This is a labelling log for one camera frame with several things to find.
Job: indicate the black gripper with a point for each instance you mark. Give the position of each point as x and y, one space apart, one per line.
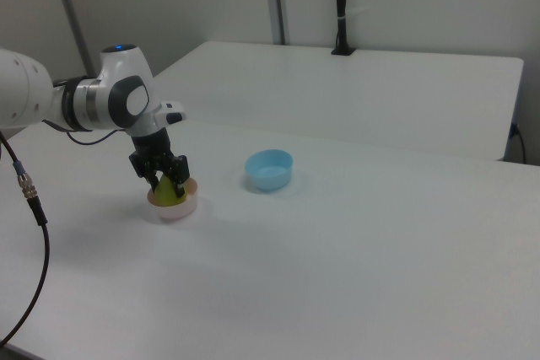
152 147

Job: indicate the green pear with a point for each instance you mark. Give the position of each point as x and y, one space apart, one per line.
169 193

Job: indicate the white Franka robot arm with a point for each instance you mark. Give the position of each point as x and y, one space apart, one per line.
101 98

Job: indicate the pink plastic bowl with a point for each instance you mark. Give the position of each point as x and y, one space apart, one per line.
177 208

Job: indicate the blue plastic bowl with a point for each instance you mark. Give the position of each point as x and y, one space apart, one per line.
269 170

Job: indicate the adjacent white table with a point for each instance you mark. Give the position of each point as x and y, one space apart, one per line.
337 90

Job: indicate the black pole with clamp base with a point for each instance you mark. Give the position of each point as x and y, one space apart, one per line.
341 10

